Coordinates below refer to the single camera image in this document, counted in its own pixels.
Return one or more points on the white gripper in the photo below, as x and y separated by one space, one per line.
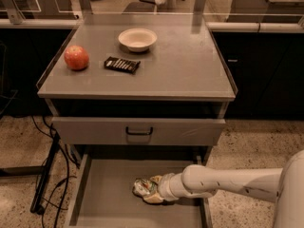
165 185

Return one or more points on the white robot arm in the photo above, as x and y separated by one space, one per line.
284 187

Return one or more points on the open middle drawer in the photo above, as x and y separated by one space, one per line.
103 195

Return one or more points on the grey drawer cabinet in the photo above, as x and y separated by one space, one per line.
181 76

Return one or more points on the closed top drawer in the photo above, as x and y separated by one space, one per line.
84 130

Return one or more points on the black table leg base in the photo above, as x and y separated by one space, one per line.
39 171

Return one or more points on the dark snack bar packet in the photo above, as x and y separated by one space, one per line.
122 65

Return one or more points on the white bowl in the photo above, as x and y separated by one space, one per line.
138 39

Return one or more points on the red apple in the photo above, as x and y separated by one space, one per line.
76 58

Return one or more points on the black drawer handle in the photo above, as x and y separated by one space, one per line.
130 132

